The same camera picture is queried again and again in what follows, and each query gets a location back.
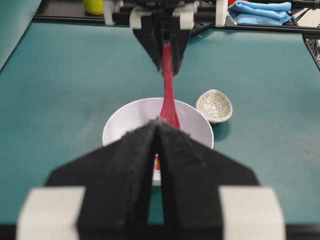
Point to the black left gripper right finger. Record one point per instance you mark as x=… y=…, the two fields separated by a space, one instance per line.
x=209 y=196

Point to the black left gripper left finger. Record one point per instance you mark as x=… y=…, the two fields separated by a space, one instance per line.
x=104 y=195

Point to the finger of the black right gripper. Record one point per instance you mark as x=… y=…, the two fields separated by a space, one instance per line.
x=150 y=37
x=178 y=41

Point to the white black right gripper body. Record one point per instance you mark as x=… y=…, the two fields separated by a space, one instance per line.
x=186 y=12

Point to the small red block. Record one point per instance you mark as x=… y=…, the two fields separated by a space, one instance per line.
x=157 y=162

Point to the red plastic spoon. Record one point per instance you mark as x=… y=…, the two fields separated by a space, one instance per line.
x=168 y=110

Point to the white round bowl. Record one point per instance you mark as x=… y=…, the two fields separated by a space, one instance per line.
x=130 y=120

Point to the yellow green cup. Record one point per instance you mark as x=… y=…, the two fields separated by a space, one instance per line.
x=95 y=7

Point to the blue folded cloth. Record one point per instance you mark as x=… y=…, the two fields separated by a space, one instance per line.
x=245 y=12

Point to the small crackle ceramic dish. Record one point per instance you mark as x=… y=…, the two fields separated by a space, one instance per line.
x=215 y=106

